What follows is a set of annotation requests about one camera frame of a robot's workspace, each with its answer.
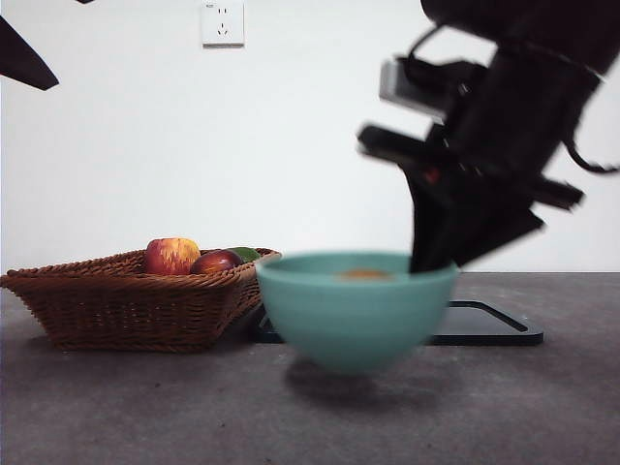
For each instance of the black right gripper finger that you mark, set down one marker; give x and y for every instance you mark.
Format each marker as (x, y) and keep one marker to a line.
(428, 227)
(494, 227)

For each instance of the teal ribbed bowl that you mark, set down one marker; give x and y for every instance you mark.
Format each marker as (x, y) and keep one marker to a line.
(349, 319)

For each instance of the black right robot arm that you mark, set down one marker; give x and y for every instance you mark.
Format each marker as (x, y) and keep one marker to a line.
(533, 24)

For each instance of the black rectangular tray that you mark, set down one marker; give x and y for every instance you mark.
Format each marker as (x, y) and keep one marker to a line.
(484, 329)

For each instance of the green fruit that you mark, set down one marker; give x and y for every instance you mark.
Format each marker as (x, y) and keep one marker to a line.
(248, 254)

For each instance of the dark red round fruit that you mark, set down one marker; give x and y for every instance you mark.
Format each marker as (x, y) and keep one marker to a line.
(215, 264)

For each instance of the red yellow apple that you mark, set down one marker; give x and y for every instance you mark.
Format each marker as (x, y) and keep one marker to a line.
(169, 257)

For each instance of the brown wicker basket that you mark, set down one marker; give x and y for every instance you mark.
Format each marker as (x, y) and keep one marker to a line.
(121, 315)

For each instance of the pale grey camera box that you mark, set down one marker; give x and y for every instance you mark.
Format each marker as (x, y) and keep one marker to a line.
(402, 87)

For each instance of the white wall socket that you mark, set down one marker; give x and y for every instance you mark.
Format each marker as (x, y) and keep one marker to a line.
(223, 24)

